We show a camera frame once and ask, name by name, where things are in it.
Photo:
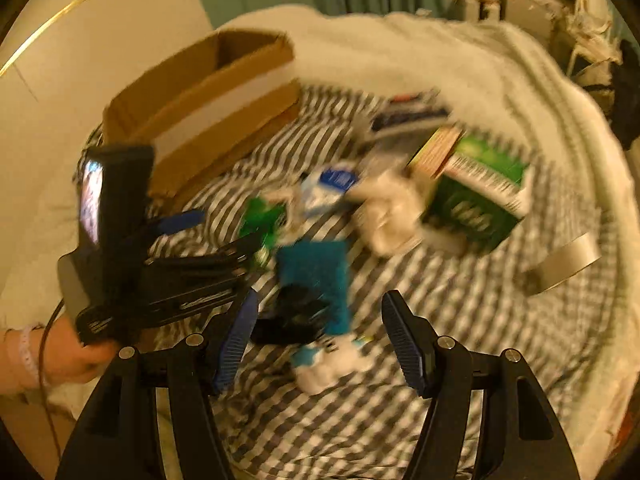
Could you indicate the cream fleece blanket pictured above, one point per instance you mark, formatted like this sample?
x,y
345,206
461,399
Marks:
x,y
450,50

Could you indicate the white wristband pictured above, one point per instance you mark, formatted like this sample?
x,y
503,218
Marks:
x,y
26,355

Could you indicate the green packet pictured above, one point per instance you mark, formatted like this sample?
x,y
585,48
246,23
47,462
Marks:
x,y
260,220

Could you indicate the green printed carton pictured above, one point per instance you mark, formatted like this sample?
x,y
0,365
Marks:
x,y
480,195

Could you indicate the dark jacket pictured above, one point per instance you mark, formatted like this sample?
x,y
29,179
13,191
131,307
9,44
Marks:
x,y
626,95

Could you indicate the brown cardboard box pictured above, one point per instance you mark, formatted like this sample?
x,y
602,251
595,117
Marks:
x,y
210,105

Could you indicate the dark blue packet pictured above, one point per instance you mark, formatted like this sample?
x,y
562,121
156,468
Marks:
x,y
410,110

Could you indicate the grey white checkered cloth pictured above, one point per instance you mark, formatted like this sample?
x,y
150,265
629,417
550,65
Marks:
x,y
475,335

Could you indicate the person's left forearm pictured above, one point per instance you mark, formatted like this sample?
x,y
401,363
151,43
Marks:
x,y
11,360

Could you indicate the blue white packet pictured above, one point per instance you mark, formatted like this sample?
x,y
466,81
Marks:
x,y
327,185

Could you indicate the person's left hand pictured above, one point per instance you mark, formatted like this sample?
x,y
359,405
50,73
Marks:
x,y
70,356

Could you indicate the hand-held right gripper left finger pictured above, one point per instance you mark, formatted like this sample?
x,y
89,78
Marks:
x,y
232,341

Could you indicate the white hanging bag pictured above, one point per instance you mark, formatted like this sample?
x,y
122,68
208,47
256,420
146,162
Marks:
x,y
592,20

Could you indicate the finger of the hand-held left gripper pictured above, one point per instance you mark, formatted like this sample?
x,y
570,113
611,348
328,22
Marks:
x,y
215,259
175,223

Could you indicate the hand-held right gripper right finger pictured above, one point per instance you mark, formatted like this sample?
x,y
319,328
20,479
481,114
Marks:
x,y
402,341

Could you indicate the crumpled white tissue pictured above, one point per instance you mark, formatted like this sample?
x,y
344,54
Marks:
x,y
390,210

